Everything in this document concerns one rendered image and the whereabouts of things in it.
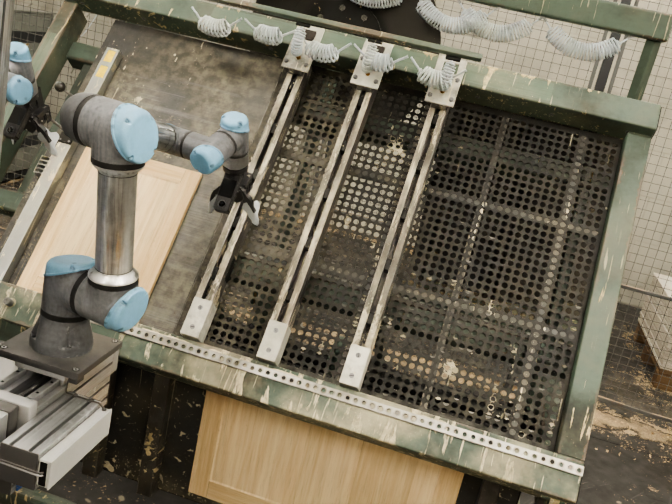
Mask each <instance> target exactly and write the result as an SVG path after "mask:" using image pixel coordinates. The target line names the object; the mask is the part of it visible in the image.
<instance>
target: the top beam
mask: <svg viewBox="0 0 672 504"><path fill-rule="evenodd" d="M71 1H75V2H77V4H80V6H81V8H82V9H83V11H85V12H89V13H94V14H98V15H102V16H106V17H111V18H115V19H119V20H123V21H128V22H132V23H136V24H140V25H144V26H149V27H153V28H157V29H161V30H166V31H170V32H174V33H178V34H183V35H187V36H191V37H195V38H199V39H204V40H208V41H212V42H216V43H221V44H225V45H229V46H233V47H238V48H242V49H246V50H250V51H254V52H259V53H263V54H267V55H271V56H276V57H280V58H284V57H285V55H286V52H287V50H288V47H289V45H290V43H291V40H292V38H293V35H294V33H292V34H289V35H287V36H284V37H283V38H282V43H281V44H279V45H278V46H275V45H274V46H272V45H268V44H267V45H265V44H262V43H261V42H257V41H256V40H254V38H253V35H254V34H253V31H254V29H253V28H252V27H251V26H250V25H249V24H248V23H247V22H246V21H245V20H244V19H245V18H246V19H247V20H248V21H249V22H250V23H251V24H252V25H253V26H254V27H257V26H258V25H259V24H265V25H267V26H270V27H279V29H280V31H281V32H282V34H285V33H288V32H291V31H293V30H296V28H297V25H296V22H292V21H288V20H283V19H279V18H275V17H270V16H266V15H261V14H257V13H253V12H248V11H244V10H239V9H235V8H231V7H226V6H222V5H217V4H213V3H209V2H204V1H200V0H71ZM192 6H193V7H194V9H195V10H196V12H197V13H198V14H199V16H200V17H204V16H205V15H207V16H211V17H212V18H214V19H222V18H223V19H225V20H226V21H227V22H228V23H229V24H232V23H233V22H235V21H237V20H238V19H240V18H241V17H242V20H241V21H239V22H238V23H236V24H235V25H233V26H231V33H230V34H229V35H228V36H227V37H223V38H221V37H219V38H216V37H212V36H208V35H206V34H204V33H202V32H201V30H198V28H197V26H198V20H199V18H198V17H197V16H196V14H195V13H194V11H193V10H192V8H191V7H192ZM366 39H367V38H363V37H358V36H354V35H350V34H345V33H341V32H336V31H332V30H328V29H325V32H324V34H323V37H322V39H321V42H320V43H322V44H327V45H328V44H333V45H334V48H335V47H336V48H337V50H339V49H341V48H342V47H344V46H346V45H347V44H349V43H351V44H352V45H350V46H349V47H347V48H345V49H344V50H342V51H340V52H339V54H338V55H339V58H338V60H336V61H335V62H334V63H333V62H331V63H328V62H327V63H324V62H322V63H320V62H319V61H318V62H316V61H315V60H313V61H312V64H311V65H314V66H318V67H322V68H326V69H331V70H335V71H339V72H343V73H348V74H352V75H353V72H354V70H355V67H356V65H357V62H358V59H359V57H360V54H361V53H360V52H359V51H358V50H357V48H356V47H355V46H354V44H356V45H357V46H358V47H359V48H360V50H361V51H362V48H363V46H364V43H365V41H366ZM392 45H393V48H392V51H391V54H390V58H392V59H393V61H395V60H397V59H400V58H402V57H405V56H407V55H408V57H409V58H406V59H404V60H401V61H399V62H396V63H395V64H394V65H393V69H392V70H391V71H389V72H388V73H386V71H385V72H384V73H383V76H382V79H381V82H386V83H390V84H394V85H398V86H403V87H407V88H411V89H415V90H419V91H424V92H427V91H428V85H427V86H424V83H423V84H421V83H420V82H418V81H417V78H418V76H417V73H418V72H419V70H418V69H417V67H416V66H415V64H414V63H413V61H412V60H411V58H410V57H413V59H414V60H415V62H416V63H417V65H418V66H419V68H422V71H423V69H424V68H425V67H426V66H428V68H429V67H431V68H433V69H435V67H436V64H437V61H438V58H439V55H438V54H433V53H429V52H424V51H420V50H416V49H411V48H407V47H402V46H398V45H394V44H392ZM466 70H467V71H466V72H464V75H463V78H462V81H461V84H460V87H459V91H458V94H457V97H456V99H458V100H462V101H466V102H470V103H474V104H479V105H483V106H487V107H491V108H496V109H500V110H504V111H508V112H513V113H517V114H521V115H525V116H529V117H534V118H538V119H542V120H546V121H551V122H555V123H559V124H563V125H568V126H572V127H576V128H580V129H584V130H589V131H593V132H597V133H601V134H606V135H610V136H614V137H618V138H623V137H624V135H625V133H629V132H634V133H638V134H643V135H647V136H650V137H651V139H652V138H653V136H654V134H655V133H656V131H657V129H658V124H659V119H660V114H661V110H662V107H661V105H658V104H653V103H649V102H645V101H640V100H636V99H631V98H627V97H623V96H618V95H614V94H609V93H605V92H601V91H596V90H592V89H587V88H583V87H579V86H574V85H570V84H565V83H561V82H557V81H552V80H548V79H543V78H539V77H535V76H530V75H526V74H521V73H517V72H513V71H508V70H504V69H499V68H495V67H491V66H486V65H482V64H477V63H473V62H468V61H467V65H466ZM422 71H421V72H422Z"/></svg>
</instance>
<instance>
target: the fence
mask: <svg viewBox="0 0 672 504"><path fill-rule="evenodd" d="M109 50H111V51H115V52H116V53H115V55H114V57H113V59H112V61H111V62H107V61H103V60H104V58H105V56H106V54H107V52H108V51H109ZM122 57H123V56H122V54H121V52H120V50H117V49H113V48H109V47H107V49H106V51H105V53H104V55H103V57H102V59H101V61H100V62H99V64H98V66H97V68H96V70H95V72H94V74H93V76H92V78H91V80H90V82H89V84H88V86H87V88H86V89H85V91H84V92H89V93H95V94H98V95H101V96H103V94H104V92H105V90H106V88H107V87H108V85H109V83H110V81H111V79H112V77H113V75H114V73H115V71H116V69H117V67H118V65H119V63H120V61H121V59H122ZM101 65H103V66H107V67H108V68H107V70H106V72H105V74H104V76H103V78H101V77H97V76H96V74H97V72H98V70H99V68H100V66H101ZM77 146H78V143H76V142H74V141H72V143H71V145H69V144H65V143H62V142H59V141H58V143H57V145H56V150H57V156H54V155H51V157H50V159H49V161H48V163H47V165H46V166H45V168H44V170H43V172H42V174H41V176H40V178H39V180H38V182H37V184H36V186H35V188H34V190H33V192H32V193H31V195H30V197H29V199H28V201H27V203H26V205H25V207H24V209H23V211H22V213H21V215H20V217H19V219H18V220H17V222H16V224H15V226H14V228H13V230H12V232H11V234H10V236H9V238H8V240H7V242H6V244H5V245H4V247H3V249H2V251H1V253H0V280H1V281H4V282H7V283H8V281H9V279H10V277H11V275H12V274H13V272H14V270H15V268H16V266H17V264H18V262H19V260H20V258H21V256H22V254H23V252H24V250H25V248H26V246H27V244H28V242H29V240H30V238H31V236H32V234H33V232H34V230H35V228H36V226H37V224H38V222H39V220H40V218H41V216H42V214H43V212H44V211H45V209H46V207H47V205H48V203H49V201H50V199H51V197H52V195H53V193H54V191H55V189H56V187H57V185H58V183H59V181H60V179H61V177H62V175H63V173H64V171H65V169H66V167H67V165H68V163H69V161H70V159H71V157H72V155H73V153H74V151H75V150H76V148H77Z"/></svg>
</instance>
